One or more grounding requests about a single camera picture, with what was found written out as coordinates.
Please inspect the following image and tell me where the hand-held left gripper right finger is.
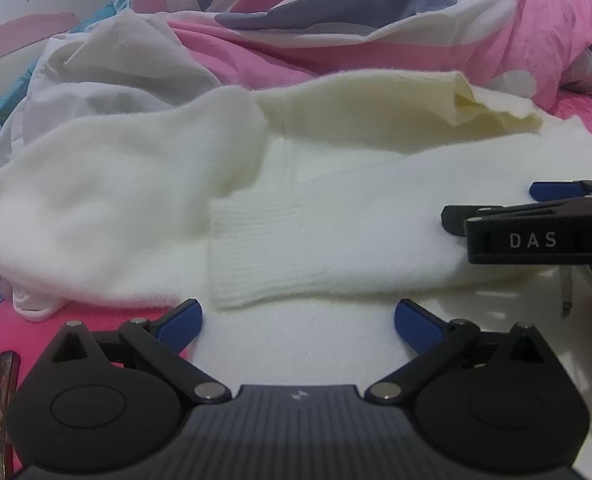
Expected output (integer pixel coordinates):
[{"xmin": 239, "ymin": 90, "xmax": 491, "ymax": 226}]
[{"xmin": 363, "ymin": 299, "xmax": 556, "ymax": 405}]

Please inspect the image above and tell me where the teal striped blanket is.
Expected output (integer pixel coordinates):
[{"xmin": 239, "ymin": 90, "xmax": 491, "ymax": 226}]
[{"xmin": 0, "ymin": 0, "xmax": 132, "ymax": 128}]

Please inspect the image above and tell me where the white shirt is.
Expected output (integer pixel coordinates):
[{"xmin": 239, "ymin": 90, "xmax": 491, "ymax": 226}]
[{"xmin": 0, "ymin": 10, "xmax": 221, "ymax": 166}]

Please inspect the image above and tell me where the pink floral blanket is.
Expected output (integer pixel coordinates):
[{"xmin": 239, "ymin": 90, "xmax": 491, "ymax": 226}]
[{"xmin": 0, "ymin": 92, "xmax": 592, "ymax": 480}]

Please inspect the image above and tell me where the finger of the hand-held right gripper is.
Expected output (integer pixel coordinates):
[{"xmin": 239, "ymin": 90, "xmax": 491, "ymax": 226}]
[
  {"xmin": 529, "ymin": 178, "xmax": 592, "ymax": 201},
  {"xmin": 441, "ymin": 191, "xmax": 592, "ymax": 235}
]

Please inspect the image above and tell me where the cream knit sweater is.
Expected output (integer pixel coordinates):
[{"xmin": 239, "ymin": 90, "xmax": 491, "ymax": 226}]
[{"xmin": 0, "ymin": 70, "xmax": 592, "ymax": 466}]

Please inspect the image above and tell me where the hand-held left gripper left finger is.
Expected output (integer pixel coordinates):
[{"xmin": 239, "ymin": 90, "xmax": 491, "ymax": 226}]
[{"xmin": 41, "ymin": 299, "xmax": 234, "ymax": 405}]

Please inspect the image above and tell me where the pink and white headboard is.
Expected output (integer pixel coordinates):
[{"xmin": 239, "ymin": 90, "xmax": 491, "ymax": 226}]
[{"xmin": 0, "ymin": 10, "xmax": 84, "ymax": 73}]

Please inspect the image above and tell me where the grey patterned bundle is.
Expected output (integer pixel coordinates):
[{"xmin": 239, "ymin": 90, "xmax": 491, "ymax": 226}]
[{"xmin": 558, "ymin": 45, "xmax": 592, "ymax": 96}]

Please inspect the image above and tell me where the pink patterned quilt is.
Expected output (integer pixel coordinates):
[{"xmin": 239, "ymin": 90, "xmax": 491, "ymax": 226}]
[{"xmin": 126, "ymin": 0, "xmax": 592, "ymax": 111}]

